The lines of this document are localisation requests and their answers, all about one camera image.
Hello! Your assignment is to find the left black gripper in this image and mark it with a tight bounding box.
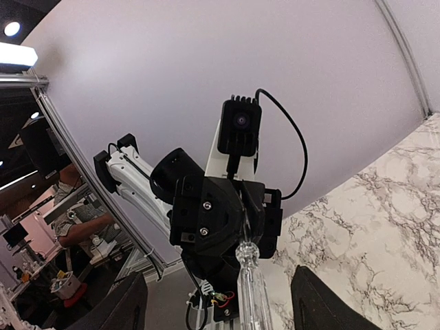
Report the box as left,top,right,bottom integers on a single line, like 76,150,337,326
150,148,283,282

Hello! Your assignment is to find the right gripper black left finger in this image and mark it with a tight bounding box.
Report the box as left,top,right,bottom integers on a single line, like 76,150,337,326
67,272,149,330

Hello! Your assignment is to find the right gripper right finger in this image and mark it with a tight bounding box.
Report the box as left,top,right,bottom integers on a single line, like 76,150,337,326
290,265,380,330

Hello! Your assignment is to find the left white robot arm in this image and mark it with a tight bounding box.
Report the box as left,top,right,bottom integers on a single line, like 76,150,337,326
93,134,283,329

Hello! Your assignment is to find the seated person in background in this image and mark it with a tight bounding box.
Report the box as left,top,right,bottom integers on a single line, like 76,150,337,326
52,164,120,248

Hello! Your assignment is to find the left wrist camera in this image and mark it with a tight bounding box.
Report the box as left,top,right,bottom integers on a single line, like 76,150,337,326
205,96,262,181

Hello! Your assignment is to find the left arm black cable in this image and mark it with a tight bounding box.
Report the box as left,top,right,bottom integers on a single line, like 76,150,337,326
255,88,309,201

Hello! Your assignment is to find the left aluminium frame post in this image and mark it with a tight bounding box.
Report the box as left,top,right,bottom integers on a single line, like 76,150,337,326
31,87,181,268

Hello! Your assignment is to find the aluminium frame post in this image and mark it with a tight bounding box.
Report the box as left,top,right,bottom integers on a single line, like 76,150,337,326
31,87,181,268
374,0,433,120

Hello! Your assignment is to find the right aluminium frame post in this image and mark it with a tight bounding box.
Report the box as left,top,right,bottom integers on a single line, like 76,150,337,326
374,0,433,120

